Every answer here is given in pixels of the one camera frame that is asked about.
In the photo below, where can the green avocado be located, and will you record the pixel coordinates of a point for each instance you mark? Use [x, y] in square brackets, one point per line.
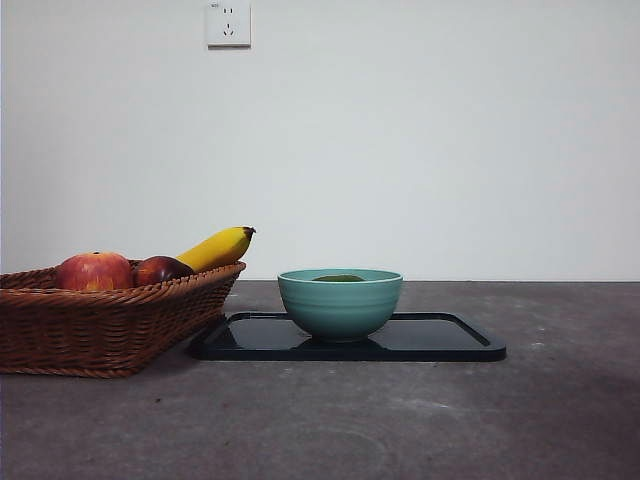
[337, 278]

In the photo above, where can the teal ribbed bowl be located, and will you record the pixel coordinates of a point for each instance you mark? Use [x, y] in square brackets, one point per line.
[340, 310]

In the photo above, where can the yellow banana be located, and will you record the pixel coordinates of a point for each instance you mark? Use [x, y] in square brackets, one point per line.
[215, 250]

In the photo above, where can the dark rectangular tray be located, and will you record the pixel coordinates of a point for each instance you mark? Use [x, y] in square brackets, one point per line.
[440, 350]

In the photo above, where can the dark red plum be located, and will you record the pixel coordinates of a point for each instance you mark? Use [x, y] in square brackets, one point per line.
[160, 270]

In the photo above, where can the red yellow apple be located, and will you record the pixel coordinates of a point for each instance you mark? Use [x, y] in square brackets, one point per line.
[95, 270]

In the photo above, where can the brown wicker basket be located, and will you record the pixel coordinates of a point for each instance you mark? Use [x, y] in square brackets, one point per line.
[100, 330]

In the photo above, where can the white wall socket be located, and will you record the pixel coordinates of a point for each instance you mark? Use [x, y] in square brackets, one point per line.
[229, 35]

